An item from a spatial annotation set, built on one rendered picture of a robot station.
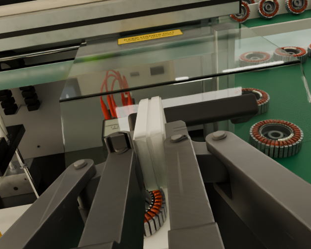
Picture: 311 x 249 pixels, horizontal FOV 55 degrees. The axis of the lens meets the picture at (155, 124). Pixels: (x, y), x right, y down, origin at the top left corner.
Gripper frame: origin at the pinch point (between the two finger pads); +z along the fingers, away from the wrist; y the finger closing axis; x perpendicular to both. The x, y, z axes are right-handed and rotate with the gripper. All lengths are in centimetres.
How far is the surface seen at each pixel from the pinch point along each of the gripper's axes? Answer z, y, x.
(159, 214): 23.5, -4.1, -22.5
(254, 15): 158, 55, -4
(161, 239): 22.0, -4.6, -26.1
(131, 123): 6.8, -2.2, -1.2
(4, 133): 35.3, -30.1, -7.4
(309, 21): 143, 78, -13
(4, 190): 37, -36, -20
